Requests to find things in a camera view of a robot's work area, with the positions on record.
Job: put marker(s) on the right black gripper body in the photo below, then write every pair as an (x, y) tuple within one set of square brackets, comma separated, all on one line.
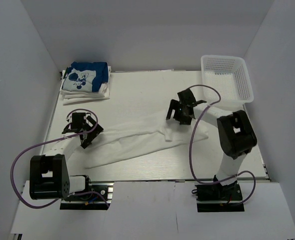
[(180, 115)]

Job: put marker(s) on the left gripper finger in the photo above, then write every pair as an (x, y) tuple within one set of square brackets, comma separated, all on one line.
[(93, 127), (85, 143)]

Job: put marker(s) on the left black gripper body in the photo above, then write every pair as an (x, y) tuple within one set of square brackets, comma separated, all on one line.
[(90, 134)]

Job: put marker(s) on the white t shirt robot print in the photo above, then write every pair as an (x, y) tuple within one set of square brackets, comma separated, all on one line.
[(136, 138)]

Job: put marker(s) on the blue white t shirt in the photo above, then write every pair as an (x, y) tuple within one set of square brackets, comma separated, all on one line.
[(87, 77)]

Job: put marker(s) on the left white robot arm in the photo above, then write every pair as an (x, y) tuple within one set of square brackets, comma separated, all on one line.
[(49, 177)]

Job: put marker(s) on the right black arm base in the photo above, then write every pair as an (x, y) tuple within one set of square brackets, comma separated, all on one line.
[(218, 199)]

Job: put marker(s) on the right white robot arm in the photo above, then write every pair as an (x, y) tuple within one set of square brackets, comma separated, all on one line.
[(235, 133)]

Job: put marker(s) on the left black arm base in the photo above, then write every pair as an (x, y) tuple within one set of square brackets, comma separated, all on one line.
[(98, 197)]

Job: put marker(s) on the folded white t shirt stack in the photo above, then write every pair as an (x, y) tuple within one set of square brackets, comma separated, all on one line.
[(73, 97)]

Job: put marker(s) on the white plastic basket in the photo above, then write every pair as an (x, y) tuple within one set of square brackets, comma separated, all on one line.
[(229, 76)]

